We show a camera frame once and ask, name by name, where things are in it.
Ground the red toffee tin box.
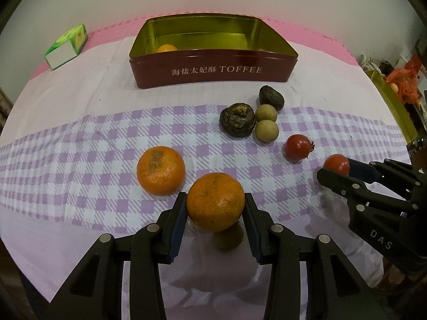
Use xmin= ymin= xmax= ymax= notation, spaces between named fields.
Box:
xmin=129 ymin=13 xmax=298 ymax=89

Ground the pink purple checked tablecloth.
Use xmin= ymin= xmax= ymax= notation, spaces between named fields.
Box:
xmin=0 ymin=16 xmax=413 ymax=320

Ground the dark wrinkled fruit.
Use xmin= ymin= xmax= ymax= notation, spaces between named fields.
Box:
xmin=219 ymin=103 xmax=256 ymax=138
xmin=258 ymin=85 xmax=285 ymax=111

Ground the green white tissue pack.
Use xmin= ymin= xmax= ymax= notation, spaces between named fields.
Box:
xmin=44 ymin=23 xmax=88 ymax=70

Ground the orange plastic bag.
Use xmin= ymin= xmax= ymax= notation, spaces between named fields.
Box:
xmin=386 ymin=54 xmax=423 ymax=105

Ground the small orange mandarin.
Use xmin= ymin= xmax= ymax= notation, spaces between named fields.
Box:
xmin=156 ymin=43 xmax=177 ymax=53

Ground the red cherry tomato with stem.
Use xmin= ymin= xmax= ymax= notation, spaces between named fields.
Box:
xmin=284 ymin=134 xmax=315 ymax=161

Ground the tan longan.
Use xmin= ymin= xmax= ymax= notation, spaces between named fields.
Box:
xmin=255 ymin=104 xmax=278 ymax=122
xmin=255 ymin=120 xmax=279 ymax=143

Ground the tan longan near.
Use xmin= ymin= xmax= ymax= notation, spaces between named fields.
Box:
xmin=255 ymin=120 xmax=279 ymax=143

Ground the large orange mandarin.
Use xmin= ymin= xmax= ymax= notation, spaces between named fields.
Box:
xmin=186 ymin=173 xmax=245 ymax=233

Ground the dark wrinkled fruit middle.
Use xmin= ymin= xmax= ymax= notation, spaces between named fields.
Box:
xmin=219 ymin=103 xmax=256 ymax=138

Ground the tan longan far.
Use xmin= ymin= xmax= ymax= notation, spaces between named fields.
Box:
xmin=255 ymin=104 xmax=278 ymax=122

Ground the dark wrinkled fruit far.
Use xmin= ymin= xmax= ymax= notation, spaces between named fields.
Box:
xmin=258 ymin=85 xmax=285 ymax=111

